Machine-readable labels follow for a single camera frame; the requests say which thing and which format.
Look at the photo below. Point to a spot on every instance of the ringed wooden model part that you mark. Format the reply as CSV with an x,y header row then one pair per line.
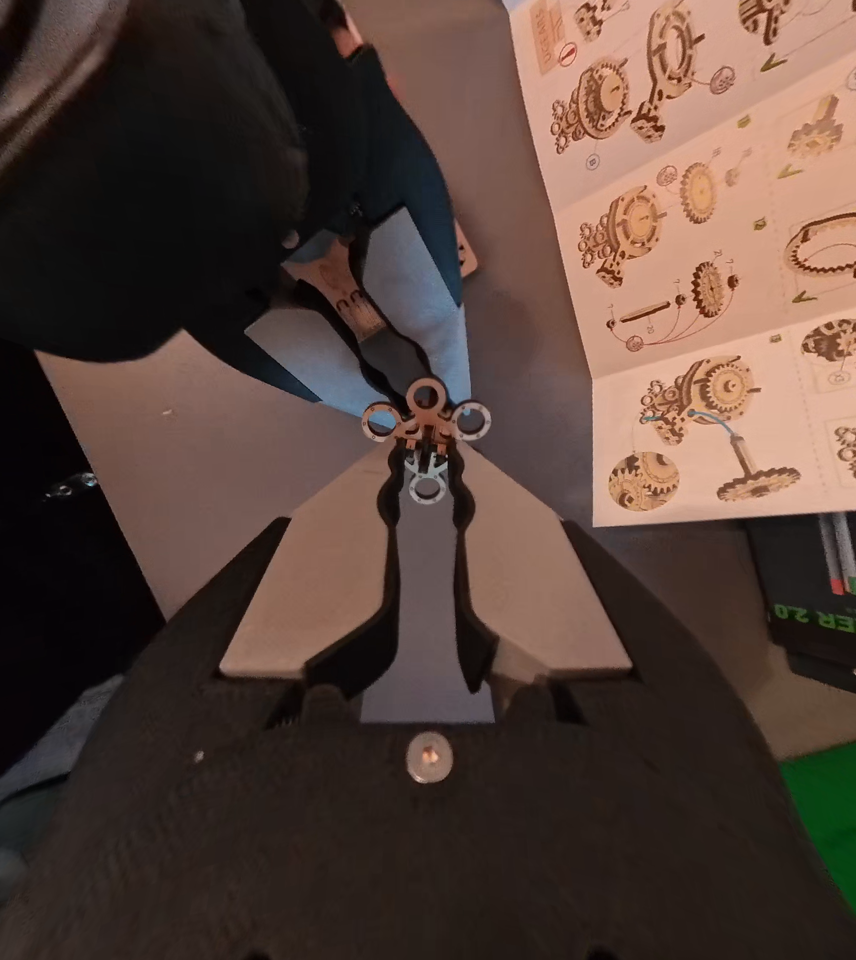
x,y
428,433

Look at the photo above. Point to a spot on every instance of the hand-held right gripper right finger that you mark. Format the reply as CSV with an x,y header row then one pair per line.
x,y
540,585

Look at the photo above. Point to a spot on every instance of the flat slotted wooden part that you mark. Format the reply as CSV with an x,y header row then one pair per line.
x,y
341,289

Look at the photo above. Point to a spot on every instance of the folded paper instruction booklet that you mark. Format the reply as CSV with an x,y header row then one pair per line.
x,y
697,262

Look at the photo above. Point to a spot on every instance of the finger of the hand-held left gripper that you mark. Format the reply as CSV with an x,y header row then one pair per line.
x,y
428,300
300,352

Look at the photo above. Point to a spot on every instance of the green plastic tray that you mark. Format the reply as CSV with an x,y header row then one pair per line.
x,y
855,840

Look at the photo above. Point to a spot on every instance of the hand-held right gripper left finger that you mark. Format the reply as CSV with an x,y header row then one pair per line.
x,y
315,570

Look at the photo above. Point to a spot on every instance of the black model kit box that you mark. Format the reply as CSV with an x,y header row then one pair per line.
x,y
832,637

